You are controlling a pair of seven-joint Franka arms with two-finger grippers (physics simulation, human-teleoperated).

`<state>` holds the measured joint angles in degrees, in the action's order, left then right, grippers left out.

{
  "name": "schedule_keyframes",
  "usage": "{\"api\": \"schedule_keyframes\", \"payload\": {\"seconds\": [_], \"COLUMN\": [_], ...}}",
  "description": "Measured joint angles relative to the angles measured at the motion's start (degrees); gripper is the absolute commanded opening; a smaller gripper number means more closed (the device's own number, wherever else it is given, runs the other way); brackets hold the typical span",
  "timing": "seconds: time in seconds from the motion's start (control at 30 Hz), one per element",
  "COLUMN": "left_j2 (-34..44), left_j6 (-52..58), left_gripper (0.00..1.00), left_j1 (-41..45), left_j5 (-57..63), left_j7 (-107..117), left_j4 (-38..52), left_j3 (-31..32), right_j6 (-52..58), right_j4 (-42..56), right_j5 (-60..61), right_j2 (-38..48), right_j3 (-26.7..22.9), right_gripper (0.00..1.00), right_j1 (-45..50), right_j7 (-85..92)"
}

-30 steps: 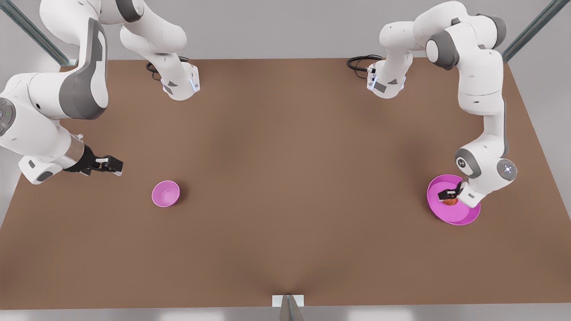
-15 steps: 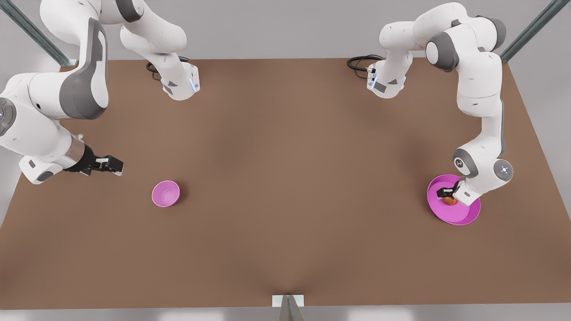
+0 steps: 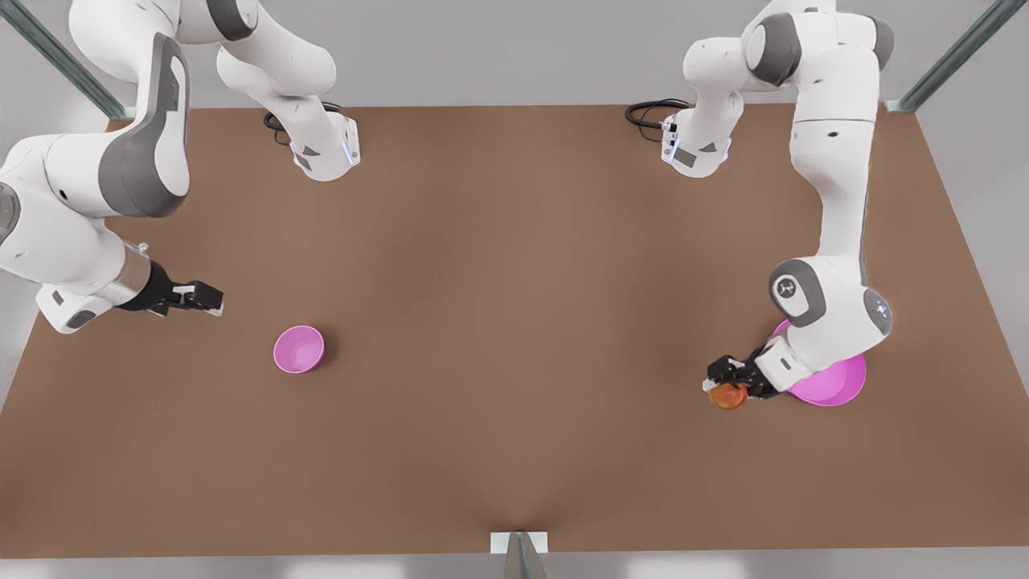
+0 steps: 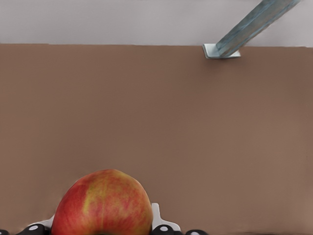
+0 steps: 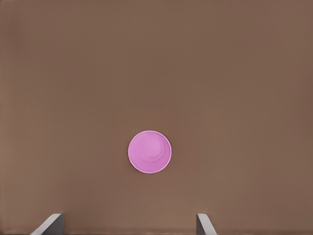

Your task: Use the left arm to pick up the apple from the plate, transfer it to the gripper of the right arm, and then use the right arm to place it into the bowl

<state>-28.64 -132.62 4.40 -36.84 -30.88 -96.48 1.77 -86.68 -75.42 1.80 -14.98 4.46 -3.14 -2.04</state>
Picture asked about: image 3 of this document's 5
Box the red yellow apple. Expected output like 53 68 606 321
709 381 749 412

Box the pink bowl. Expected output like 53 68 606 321
273 325 326 375

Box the silver frame post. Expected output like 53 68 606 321
0 0 136 121
491 531 549 579
884 0 1029 113

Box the black cable loop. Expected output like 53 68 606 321
625 99 692 142
264 101 343 146

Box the pink plate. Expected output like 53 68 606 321
772 319 867 408

